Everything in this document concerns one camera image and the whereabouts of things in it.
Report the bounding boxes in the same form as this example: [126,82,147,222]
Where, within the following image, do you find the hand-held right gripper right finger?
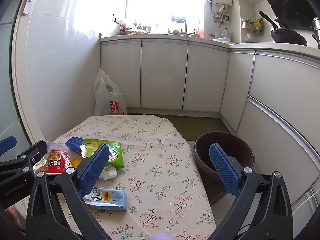
[209,142,294,240]

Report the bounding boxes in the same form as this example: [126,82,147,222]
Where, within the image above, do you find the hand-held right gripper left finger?
[26,143,113,240]

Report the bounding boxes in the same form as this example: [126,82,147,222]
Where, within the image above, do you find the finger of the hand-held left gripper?
[0,140,48,178]
[0,135,17,156]

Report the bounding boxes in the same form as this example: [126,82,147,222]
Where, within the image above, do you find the white tissue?
[99,165,117,180]

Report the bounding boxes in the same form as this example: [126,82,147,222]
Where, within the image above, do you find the brown plastic bin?
[194,131,255,205]

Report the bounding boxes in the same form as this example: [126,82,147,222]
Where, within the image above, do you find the green snack bag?
[83,139,125,168]

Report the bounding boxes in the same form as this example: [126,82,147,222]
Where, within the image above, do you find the light blue milk carton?
[84,187,127,211]

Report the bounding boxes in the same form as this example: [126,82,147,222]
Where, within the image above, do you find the red instant noodle cup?
[41,142,73,175]

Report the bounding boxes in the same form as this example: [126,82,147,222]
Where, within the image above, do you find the blue cardboard box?
[65,137,87,155]

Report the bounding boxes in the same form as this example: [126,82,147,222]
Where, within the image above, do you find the white cabinet drawer front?
[248,52,320,152]
[236,100,320,205]

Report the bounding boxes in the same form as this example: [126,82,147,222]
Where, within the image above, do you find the floral tablecloth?
[21,114,217,240]

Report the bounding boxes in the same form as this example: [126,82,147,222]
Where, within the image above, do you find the white plastic shopping bag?
[94,69,128,116]

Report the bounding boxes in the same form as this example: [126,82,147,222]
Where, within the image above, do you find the white cabinet door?
[220,51,256,132]
[141,42,189,110]
[183,44,229,112]
[101,42,142,108]

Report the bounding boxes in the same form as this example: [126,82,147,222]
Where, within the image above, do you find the pale purple cloth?
[150,233,173,240]

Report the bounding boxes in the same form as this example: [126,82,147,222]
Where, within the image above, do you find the white framed glass door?
[0,0,48,155]

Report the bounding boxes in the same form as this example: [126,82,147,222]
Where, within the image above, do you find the row of small jars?
[117,19,153,35]

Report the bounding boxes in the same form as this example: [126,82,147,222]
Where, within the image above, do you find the black wok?
[258,11,308,46]

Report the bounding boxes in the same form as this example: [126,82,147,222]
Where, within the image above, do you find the water heater pipes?
[210,1,230,28]

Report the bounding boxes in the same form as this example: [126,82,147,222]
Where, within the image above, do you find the blue and black rack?
[171,15,187,34]

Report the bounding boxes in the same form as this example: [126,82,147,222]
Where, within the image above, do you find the black range hood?
[255,0,320,29]

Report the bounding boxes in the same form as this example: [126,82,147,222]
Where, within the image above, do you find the window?
[126,0,208,34]

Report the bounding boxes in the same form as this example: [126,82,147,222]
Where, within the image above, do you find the wall rack with seasoning packets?
[241,17,265,35]

